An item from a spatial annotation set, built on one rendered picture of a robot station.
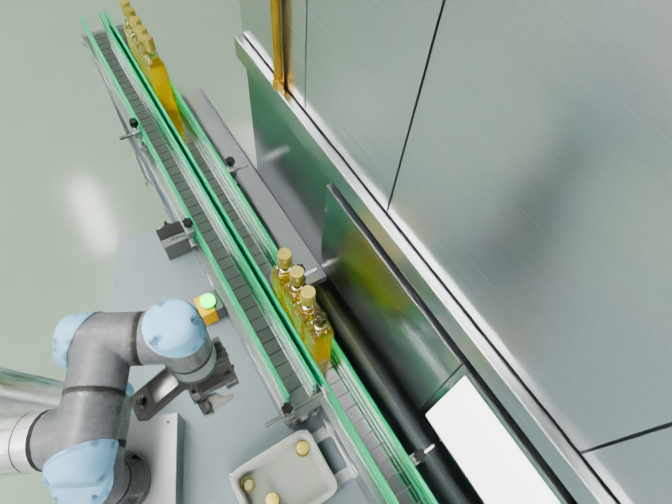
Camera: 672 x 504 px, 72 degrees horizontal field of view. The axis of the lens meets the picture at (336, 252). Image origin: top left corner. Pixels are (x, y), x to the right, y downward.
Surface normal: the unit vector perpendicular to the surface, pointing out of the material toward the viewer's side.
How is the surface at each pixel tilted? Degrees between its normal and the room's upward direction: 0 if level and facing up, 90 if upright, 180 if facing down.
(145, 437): 3
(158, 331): 0
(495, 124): 90
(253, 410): 0
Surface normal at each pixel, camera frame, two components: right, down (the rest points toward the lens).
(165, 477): 0.04, -0.50
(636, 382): -0.85, 0.41
